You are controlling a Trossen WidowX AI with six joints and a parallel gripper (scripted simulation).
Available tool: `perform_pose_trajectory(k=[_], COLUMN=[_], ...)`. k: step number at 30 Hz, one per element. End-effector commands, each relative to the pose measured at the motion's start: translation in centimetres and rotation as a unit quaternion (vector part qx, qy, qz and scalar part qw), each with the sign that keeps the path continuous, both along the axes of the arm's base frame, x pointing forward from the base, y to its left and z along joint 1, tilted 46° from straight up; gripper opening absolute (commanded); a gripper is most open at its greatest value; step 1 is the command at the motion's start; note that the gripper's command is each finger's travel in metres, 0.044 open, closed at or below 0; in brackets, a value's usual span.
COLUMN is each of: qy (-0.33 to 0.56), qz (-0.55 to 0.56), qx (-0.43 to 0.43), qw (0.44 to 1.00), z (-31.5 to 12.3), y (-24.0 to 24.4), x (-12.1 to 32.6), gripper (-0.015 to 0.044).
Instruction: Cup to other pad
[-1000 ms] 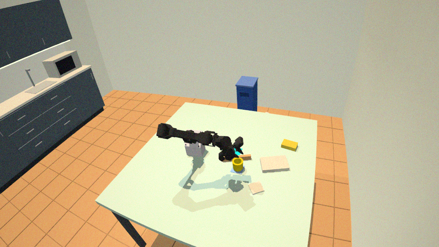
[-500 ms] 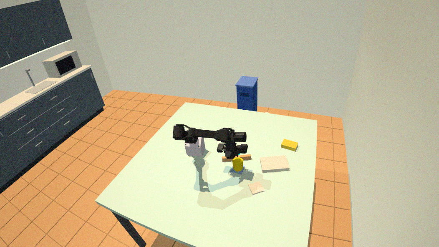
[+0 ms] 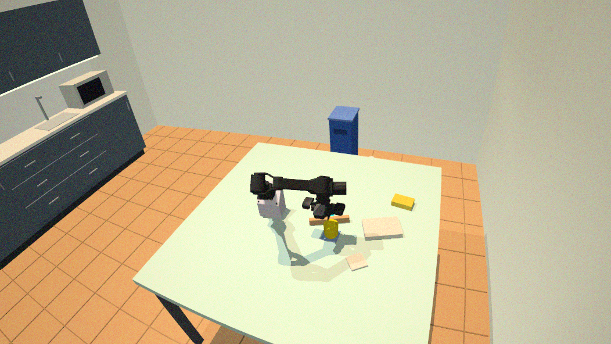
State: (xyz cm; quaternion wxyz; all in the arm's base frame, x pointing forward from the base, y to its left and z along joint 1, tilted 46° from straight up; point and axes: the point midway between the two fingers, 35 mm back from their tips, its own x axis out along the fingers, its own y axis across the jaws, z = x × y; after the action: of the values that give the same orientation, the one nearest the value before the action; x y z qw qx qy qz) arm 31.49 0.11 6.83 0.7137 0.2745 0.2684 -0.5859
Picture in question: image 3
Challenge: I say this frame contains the yellow cup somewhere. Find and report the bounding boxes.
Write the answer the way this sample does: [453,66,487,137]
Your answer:
[324,219,339,239]

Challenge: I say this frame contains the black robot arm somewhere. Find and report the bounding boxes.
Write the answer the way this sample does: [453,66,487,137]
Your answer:
[250,172,347,219]

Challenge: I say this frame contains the yellow rectangular block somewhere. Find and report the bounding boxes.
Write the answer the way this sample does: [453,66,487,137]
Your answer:
[391,194,415,211]

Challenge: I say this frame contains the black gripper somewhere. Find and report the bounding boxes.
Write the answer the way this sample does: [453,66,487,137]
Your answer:
[302,196,345,221]

